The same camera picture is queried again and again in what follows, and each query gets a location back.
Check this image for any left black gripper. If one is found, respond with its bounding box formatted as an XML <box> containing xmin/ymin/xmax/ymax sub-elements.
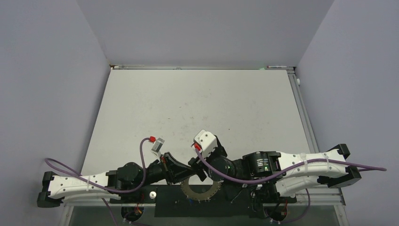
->
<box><xmin>135</xmin><ymin>152</ymin><xmax>197</xmax><ymax>189</ymax></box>

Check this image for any metal keyring disc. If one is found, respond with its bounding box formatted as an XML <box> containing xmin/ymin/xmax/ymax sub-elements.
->
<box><xmin>180</xmin><ymin>179</ymin><xmax>221</xmax><ymax>202</ymax></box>

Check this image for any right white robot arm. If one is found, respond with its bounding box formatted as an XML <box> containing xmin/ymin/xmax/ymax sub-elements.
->
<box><xmin>191</xmin><ymin>132</ymin><xmax>362</xmax><ymax>202</ymax></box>

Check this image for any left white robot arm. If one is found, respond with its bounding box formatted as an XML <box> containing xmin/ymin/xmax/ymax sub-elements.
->
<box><xmin>36</xmin><ymin>153</ymin><xmax>195</xmax><ymax>208</ymax></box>

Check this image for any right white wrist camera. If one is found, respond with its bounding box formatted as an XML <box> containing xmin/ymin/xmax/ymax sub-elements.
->
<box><xmin>192</xmin><ymin>129</ymin><xmax>218</xmax><ymax>159</ymax></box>

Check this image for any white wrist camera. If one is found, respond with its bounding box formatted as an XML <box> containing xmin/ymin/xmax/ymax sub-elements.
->
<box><xmin>150</xmin><ymin>137</ymin><xmax>165</xmax><ymax>159</ymax></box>
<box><xmin>192</xmin><ymin>129</ymin><xmax>218</xmax><ymax>159</ymax></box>

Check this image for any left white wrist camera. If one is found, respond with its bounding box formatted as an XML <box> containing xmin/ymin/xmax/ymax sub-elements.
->
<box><xmin>150</xmin><ymin>137</ymin><xmax>165</xmax><ymax>159</ymax></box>

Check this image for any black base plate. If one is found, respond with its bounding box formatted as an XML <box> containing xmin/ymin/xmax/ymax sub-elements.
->
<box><xmin>110</xmin><ymin>185</ymin><xmax>297</xmax><ymax>218</ymax></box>

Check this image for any marker pen on rail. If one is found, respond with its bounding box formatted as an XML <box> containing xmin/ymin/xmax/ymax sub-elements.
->
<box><xmin>267</xmin><ymin>65</ymin><xmax>288</xmax><ymax>69</ymax></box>

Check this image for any aluminium frame rail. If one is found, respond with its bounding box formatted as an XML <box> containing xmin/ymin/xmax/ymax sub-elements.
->
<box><xmin>287</xmin><ymin>69</ymin><xmax>345</xmax><ymax>206</ymax></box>

